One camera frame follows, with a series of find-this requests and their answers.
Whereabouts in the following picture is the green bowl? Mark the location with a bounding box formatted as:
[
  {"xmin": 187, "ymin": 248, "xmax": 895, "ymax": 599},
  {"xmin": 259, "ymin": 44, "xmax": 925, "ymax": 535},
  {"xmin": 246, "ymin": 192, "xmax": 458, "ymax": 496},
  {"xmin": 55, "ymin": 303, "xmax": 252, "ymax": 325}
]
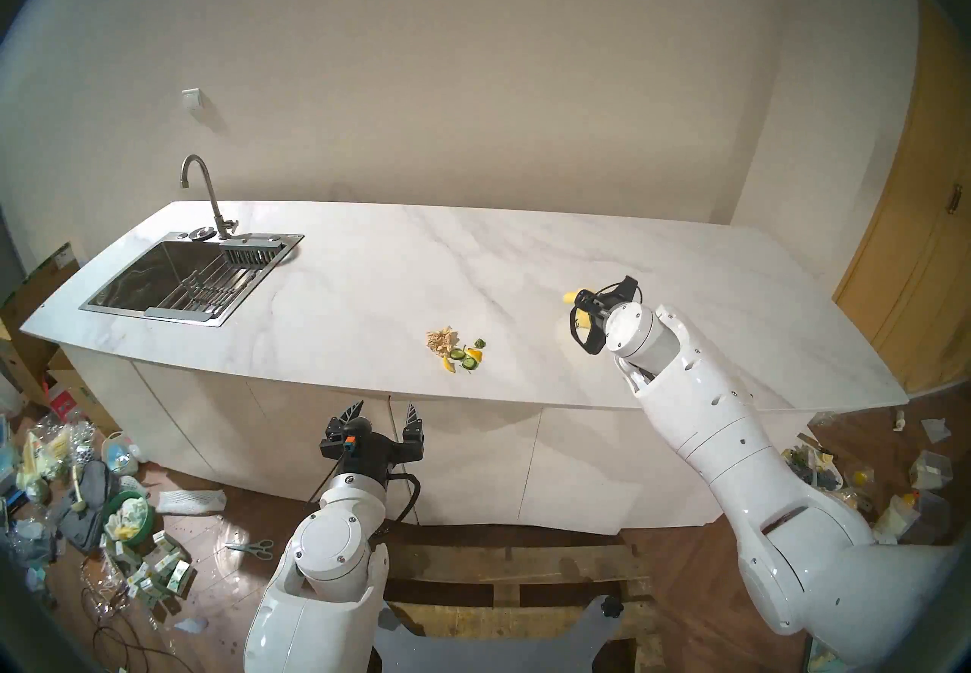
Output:
[{"xmin": 102, "ymin": 491, "xmax": 155, "ymax": 545}]

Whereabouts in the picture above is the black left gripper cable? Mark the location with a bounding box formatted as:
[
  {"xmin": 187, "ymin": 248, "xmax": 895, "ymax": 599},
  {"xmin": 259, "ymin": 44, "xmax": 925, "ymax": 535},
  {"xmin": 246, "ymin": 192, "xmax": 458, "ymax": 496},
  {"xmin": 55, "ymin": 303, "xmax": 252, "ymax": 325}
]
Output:
[{"xmin": 303, "ymin": 461, "xmax": 423, "ymax": 526}]

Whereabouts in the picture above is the cardboard box with red print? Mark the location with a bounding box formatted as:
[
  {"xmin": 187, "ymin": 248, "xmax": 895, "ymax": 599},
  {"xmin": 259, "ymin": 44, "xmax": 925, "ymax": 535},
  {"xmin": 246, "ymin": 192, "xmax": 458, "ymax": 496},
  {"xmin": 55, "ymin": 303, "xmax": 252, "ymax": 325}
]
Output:
[{"xmin": 46, "ymin": 370, "xmax": 99, "ymax": 426}]

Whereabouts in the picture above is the white foam mesh sleeve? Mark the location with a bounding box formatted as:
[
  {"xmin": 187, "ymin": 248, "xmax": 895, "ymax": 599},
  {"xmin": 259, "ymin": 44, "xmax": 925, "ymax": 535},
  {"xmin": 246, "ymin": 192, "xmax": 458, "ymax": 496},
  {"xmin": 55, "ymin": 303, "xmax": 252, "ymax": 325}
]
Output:
[{"xmin": 156, "ymin": 489, "xmax": 227, "ymax": 515}]

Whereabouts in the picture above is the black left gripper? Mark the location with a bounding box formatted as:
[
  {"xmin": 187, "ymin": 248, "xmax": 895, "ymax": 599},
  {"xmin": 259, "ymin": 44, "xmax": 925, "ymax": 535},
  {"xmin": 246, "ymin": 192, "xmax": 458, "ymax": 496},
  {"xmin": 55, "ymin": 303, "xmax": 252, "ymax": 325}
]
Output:
[{"xmin": 338, "ymin": 401, "xmax": 424, "ymax": 486}]

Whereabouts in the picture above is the wooden door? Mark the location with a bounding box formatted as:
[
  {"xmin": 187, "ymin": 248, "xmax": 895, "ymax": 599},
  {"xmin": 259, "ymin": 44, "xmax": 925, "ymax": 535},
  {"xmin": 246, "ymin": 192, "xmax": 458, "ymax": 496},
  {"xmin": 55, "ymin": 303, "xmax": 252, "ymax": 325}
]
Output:
[{"xmin": 832, "ymin": 0, "xmax": 971, "ymax": 395}]

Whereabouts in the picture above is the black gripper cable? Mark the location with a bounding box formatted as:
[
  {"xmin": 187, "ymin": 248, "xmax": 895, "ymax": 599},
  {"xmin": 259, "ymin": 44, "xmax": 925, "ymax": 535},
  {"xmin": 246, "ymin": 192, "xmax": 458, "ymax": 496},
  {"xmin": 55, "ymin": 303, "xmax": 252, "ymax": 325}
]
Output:
[
  {"xmin": 303, "ymin": 461, "xmax": 423, "ymax": 526},
  {"xmin": 569, "ymin": 307, "xmax": 608, "ymax": 355}
]

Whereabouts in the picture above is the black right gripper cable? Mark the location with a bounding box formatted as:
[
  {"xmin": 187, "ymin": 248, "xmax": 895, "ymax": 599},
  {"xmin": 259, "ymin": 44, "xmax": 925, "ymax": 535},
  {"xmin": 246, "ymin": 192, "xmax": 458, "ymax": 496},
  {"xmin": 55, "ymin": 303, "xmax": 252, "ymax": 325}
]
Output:
[{"xmin": 569, "ymin": 307, "xmax": 608, "ymax": 355}]

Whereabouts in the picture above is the steel gooseneck faucet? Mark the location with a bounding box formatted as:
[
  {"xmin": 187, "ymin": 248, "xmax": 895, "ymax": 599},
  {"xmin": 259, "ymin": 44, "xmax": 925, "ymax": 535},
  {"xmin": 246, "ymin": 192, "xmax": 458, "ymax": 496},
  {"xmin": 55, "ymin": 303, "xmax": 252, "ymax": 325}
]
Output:
[{"xmin": 180, "ymin": 154, "xmax": 240, "ymax": 240}]

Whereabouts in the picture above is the yellow cleaning cloth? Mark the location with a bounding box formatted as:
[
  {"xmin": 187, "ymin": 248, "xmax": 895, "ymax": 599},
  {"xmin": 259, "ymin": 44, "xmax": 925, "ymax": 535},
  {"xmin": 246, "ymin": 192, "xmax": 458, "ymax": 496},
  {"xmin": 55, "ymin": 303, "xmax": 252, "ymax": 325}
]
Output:
[{"xmin": 561, "ymin": 289, "xmax": 595, "ymax": 331}]

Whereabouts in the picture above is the stainless steel sink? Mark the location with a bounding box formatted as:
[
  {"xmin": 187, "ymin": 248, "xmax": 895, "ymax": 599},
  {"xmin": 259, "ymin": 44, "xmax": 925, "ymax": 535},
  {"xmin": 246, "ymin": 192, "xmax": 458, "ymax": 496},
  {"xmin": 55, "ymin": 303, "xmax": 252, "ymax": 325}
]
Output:
[{"xmin": 80, "ymin": 232, "xmax": 304, "ymax": 327}]

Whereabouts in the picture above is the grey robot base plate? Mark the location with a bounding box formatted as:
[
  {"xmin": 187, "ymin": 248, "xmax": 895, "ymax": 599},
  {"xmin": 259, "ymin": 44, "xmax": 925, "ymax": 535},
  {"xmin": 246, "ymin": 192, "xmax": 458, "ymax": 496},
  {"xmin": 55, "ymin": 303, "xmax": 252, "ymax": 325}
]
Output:
[{"xmin": 372, "ymin": 594, "xmax": 627, "ymax": 673}]

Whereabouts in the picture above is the white and blue bowl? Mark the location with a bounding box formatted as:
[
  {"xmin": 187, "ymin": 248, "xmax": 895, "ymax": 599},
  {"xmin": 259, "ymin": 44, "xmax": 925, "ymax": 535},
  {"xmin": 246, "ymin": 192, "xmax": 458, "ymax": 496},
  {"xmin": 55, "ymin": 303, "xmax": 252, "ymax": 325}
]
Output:
[{"xmin": 100, "ymin": 431, "xmax": 140, "ymax": 477}]

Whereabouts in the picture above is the flat brown cardboard sheet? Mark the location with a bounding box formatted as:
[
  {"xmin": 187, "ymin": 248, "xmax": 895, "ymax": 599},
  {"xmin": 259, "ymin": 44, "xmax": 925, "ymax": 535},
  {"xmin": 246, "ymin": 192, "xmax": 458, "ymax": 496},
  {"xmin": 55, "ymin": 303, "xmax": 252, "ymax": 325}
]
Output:
[{"xmin": 0, "ymin": 243, "xmax": 80, "ymax": 335}]

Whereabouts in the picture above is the clear plastic container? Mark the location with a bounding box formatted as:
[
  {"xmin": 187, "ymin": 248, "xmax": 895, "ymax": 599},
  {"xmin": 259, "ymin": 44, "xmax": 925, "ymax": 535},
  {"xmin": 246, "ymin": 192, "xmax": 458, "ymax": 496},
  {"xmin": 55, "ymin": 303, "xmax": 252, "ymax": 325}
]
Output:
[{"xmin": 909, "ymin": 449, "xmax": 954, "ymax": 490}]

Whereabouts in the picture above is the grey fabric bag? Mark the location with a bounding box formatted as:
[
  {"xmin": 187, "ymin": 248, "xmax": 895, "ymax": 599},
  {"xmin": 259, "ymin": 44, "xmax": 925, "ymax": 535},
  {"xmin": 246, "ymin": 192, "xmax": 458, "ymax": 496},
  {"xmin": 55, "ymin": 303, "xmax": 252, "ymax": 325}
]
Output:
[{"xmin": 59, "ymin": 461, "xmax": 121, "ymax": 552}]

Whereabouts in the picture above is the wooden pallet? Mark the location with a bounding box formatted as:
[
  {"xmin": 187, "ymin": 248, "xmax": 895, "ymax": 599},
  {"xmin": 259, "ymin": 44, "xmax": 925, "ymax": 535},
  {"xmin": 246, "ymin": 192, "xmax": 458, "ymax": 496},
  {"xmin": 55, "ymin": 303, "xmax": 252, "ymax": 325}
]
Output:
[{"xmin": 379, "ymin": 539, "xmax": 661, "ymax": 642}]

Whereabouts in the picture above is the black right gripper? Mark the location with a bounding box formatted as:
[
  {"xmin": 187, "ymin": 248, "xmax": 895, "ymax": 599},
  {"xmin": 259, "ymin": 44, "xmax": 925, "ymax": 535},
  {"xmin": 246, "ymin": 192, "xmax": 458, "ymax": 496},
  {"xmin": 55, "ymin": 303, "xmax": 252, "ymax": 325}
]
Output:
[{"xmin": 586, "ymin": 295, "xmax": 627, "ymax": 348}]

